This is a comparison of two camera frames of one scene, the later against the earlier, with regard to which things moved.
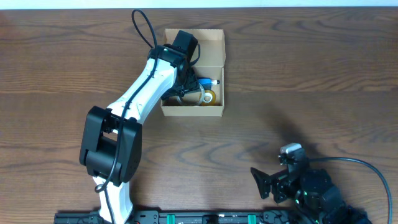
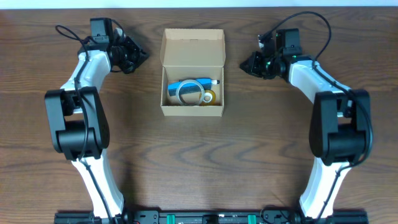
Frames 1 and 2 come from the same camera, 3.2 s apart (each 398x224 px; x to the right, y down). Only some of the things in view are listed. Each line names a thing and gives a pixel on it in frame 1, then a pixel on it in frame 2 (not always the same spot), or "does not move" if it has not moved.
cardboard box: [210, 65] does not move
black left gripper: [193, 82] → [137, 53]
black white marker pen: [215, 81] does not move
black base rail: [189, 216] does not move
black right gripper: [280, 180] → [251, 68]
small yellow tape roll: [209, 98] does not move
